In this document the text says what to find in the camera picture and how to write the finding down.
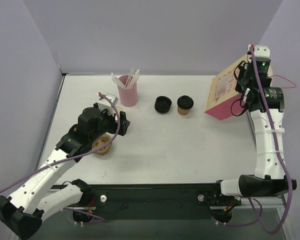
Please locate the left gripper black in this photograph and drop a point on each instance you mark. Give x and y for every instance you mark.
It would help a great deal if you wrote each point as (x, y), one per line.
(122, 123)

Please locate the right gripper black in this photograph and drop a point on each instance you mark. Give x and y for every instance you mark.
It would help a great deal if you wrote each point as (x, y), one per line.
(242, 81)

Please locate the pink cream paper gift bag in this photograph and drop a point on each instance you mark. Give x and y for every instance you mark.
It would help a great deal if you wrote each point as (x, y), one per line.
(225, 100)

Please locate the stack of black lids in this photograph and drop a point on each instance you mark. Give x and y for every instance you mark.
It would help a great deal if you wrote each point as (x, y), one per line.
(162, 104)

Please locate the single brown paper cup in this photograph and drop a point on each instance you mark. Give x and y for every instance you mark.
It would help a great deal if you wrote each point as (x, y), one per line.
(183, 111)

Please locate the stack of brown paper cups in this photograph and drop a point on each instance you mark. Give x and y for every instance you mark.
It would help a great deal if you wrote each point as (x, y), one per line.
(119, 109)

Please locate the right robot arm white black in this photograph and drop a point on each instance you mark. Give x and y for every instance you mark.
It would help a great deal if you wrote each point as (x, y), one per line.
(270, 177)

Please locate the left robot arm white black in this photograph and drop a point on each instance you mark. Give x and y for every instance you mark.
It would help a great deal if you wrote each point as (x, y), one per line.
(24, 210)

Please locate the pink straw holder cup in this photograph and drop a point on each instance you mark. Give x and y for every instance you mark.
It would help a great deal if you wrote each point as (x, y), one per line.
(128, 97)

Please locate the brown pulp cup carriers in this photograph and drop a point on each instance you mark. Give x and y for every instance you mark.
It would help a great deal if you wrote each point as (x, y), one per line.
(102, 145)

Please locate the white wrapped straws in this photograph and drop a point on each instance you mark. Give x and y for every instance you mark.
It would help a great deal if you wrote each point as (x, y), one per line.
(131, 80)

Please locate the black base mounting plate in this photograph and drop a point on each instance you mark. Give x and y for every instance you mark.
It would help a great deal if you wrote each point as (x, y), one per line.
(179, 201)

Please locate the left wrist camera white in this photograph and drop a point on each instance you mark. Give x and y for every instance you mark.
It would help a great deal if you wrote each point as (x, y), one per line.
(104, 104)

